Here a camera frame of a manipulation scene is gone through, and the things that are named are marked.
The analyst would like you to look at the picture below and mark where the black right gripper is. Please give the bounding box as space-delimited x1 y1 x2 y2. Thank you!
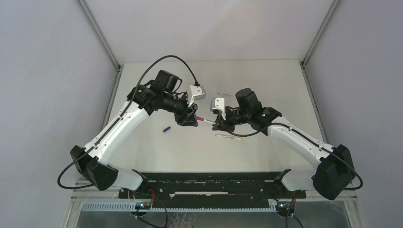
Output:
213 106 251 132

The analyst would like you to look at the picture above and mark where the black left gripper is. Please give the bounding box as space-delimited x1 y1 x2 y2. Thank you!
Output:
162 92 198 127

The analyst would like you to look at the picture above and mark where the white yellow marker pen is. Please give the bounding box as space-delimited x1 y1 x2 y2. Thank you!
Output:
215 134 242 141

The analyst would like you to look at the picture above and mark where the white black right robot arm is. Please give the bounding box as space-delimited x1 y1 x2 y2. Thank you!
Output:
211 88 363 200

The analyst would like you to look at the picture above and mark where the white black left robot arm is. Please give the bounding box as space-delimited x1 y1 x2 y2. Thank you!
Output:
70 70 205 198

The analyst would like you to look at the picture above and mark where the right controller board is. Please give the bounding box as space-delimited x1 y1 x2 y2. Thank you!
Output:
276 203 295 211

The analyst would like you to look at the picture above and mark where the controller board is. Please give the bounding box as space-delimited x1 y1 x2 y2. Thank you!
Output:
135 202 152 210
276 203 295 211

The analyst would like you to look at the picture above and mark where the left controller board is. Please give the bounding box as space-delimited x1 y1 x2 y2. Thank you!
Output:
135 202 152 210

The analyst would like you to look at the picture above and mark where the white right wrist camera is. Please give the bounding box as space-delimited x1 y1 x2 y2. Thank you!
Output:
210 97 226 120

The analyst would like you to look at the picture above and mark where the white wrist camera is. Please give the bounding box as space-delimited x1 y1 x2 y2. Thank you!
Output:
188 85 206 107
210 97 226 120

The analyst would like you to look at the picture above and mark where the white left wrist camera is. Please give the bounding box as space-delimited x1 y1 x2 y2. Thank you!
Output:
188 85 206 107

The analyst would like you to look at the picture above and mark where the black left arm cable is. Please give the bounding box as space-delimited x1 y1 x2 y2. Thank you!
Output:
57 55 201 190

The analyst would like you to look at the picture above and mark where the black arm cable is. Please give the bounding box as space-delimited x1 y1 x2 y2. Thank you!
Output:
57 55 201 190
220 119 364 190

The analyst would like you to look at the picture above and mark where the aluminium frame rail left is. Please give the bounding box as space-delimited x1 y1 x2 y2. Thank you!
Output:
75 0 121 131

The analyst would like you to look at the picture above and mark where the aluminium frame rail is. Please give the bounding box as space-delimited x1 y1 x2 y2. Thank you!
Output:
75 0 121 131
299 0 343 143

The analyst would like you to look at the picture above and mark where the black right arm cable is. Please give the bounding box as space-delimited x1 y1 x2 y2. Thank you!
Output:
220 119 364 190

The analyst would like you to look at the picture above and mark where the white cable duct strip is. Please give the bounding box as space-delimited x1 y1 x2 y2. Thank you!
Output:
81 200 277 212

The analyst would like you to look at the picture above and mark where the aluminium frame rail right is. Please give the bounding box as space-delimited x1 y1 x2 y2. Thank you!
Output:
299 0 343 143

